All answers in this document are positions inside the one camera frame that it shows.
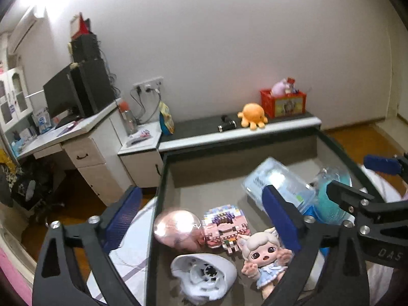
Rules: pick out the pink blanket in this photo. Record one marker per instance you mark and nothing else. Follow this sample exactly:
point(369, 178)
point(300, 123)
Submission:
point(12, 280)

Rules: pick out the white nightstand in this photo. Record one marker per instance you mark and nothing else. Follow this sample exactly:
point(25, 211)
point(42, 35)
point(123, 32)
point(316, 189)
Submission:
point(143, 159)

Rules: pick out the white wall power strip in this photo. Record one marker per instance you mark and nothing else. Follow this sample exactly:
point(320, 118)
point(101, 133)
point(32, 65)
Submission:
point(148, 84)

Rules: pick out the red plastic crate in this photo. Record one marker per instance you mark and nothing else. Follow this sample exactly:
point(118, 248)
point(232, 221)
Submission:
point(283, 105)

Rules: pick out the fox-eared doll figure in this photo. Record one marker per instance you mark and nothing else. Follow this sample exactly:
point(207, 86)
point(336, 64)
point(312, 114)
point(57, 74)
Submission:
point(261, 251)

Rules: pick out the black computer monitor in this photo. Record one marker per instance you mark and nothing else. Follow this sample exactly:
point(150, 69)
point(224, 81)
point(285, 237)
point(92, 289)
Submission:
point(59, 95)

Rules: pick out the white desk with drawers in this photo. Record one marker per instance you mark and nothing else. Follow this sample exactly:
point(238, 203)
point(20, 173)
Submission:
point(86, 153)

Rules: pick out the yellow snack bag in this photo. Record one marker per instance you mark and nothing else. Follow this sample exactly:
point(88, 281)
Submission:
point(166, 119)

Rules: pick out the white glass door cabinet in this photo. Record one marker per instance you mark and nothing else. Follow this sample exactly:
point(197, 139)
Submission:
point(12, 98)

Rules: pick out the pink plush toy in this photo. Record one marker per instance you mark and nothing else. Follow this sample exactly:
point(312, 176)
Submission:
point(279, 86)

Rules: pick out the orange octopus plush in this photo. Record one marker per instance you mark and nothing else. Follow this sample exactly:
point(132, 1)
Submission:
point(251, 114)

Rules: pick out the white plastic fan housing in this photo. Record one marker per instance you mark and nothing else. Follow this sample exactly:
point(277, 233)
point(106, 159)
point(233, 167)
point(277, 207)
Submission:
point(204, 277)

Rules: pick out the pink building block toy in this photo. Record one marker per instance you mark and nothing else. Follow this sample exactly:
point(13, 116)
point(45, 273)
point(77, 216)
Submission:
point(223, 226)

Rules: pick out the low white bench cabinet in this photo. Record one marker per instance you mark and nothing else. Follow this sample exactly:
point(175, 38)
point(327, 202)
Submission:
point(207, 140)

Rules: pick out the black office chair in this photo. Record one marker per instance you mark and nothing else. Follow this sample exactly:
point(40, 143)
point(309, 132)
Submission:
point(28, 191)

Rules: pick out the black keyboard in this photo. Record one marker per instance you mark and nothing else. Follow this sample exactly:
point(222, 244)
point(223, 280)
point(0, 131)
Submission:
point(67, 122)

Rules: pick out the cream door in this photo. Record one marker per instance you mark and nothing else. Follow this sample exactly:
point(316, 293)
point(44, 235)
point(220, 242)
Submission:
point(397, 70)

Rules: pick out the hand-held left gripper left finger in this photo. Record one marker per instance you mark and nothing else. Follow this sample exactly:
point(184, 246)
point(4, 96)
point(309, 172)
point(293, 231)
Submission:
point(124, 216)

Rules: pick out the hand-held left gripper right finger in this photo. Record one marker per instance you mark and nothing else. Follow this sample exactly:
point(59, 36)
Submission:
point(280, 216)

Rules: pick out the blue boxes on desk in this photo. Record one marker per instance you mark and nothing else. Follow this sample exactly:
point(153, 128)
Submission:
point(41, 121)

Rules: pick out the clear bottle orange cap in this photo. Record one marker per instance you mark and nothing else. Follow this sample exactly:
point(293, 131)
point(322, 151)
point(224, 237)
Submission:
point(128, 119)

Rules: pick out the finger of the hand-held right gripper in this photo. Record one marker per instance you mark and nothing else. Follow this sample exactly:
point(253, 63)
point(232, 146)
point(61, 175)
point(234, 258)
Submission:
point(347, 196)
point(381, 164)

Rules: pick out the teal ball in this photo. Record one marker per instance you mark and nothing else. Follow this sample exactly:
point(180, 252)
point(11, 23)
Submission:
point(328, 204)

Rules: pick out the black cylinder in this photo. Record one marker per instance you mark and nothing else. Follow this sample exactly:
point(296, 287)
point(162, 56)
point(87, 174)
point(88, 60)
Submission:
point(227, 124)

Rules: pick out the white air conditioner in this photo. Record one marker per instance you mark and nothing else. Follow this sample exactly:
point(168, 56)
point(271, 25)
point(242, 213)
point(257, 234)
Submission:
point(25, 32)

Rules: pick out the clear plastic box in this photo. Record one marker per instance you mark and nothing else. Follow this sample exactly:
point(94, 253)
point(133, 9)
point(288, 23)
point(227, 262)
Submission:
point(280, 175)

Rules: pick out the red and white box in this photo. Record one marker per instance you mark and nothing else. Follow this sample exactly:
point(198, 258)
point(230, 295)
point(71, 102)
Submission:
point(79, 27)

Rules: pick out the black speaker box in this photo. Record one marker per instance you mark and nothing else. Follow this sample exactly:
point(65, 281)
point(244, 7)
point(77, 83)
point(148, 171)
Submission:
point(86, 47)

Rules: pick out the pink storage box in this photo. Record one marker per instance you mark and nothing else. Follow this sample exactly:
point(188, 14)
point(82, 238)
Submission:
point(191, 197)

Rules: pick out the black computer tower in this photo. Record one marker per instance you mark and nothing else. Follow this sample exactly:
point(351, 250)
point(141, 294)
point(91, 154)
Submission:
point(94, 89)

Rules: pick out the pearly pink ball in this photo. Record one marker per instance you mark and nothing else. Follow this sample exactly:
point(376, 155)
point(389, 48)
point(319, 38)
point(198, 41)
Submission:
point(175, 229)

